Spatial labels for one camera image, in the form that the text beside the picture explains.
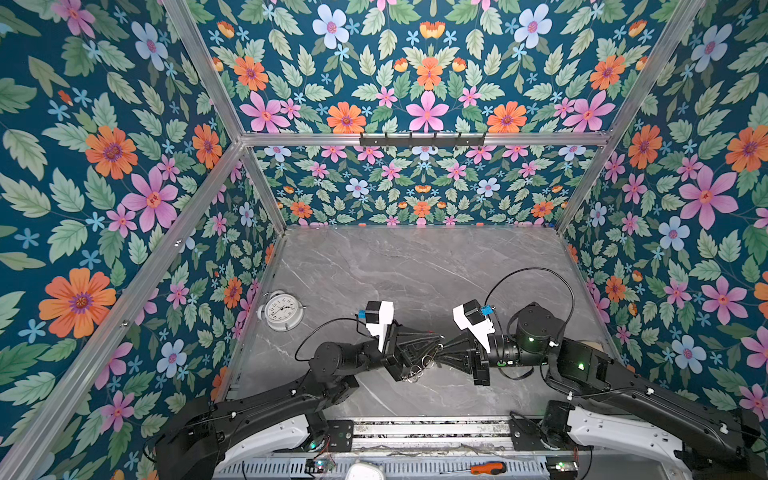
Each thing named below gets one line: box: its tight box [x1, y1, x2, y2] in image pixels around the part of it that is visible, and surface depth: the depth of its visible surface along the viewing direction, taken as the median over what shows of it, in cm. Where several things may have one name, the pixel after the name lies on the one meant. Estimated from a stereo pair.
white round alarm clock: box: [257, 290, 307, 332], surface depth 94 cm
